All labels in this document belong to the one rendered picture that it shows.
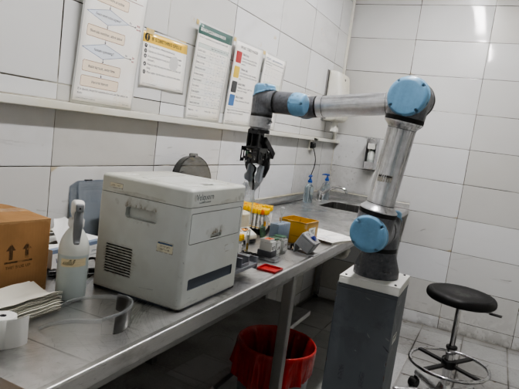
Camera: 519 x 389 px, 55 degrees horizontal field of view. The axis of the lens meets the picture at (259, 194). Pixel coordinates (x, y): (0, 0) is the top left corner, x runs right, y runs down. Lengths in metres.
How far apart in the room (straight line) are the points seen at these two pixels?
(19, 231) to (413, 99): 1.09
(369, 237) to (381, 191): 0.14
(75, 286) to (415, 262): 3.23
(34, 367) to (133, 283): 0.40
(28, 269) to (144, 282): 0.27
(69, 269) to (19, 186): 0.47
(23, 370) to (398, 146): 1.11
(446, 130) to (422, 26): 0.82
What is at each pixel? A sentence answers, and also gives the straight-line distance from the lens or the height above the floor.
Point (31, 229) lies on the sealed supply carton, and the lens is 1.30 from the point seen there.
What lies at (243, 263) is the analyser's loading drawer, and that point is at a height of 0.92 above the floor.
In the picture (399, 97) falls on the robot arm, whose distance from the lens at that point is 1.52.
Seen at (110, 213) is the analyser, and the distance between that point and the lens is 1.33.
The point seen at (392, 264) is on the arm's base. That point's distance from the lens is 1.72.
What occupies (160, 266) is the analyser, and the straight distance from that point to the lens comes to 1.25.
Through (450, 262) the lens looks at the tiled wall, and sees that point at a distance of 4.12.
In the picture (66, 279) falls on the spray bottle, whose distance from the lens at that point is 1.27.
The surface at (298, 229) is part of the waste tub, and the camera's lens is 2.13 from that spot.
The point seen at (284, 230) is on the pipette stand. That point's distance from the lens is 2.04.
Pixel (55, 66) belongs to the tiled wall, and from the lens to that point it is 1.70.
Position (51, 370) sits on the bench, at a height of 0.87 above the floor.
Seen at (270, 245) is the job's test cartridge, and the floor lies 0.94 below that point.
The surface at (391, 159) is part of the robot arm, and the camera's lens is 1.54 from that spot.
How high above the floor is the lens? 1.33
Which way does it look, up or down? 7 degrees down
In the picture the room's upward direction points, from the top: 8 degrees clockwise
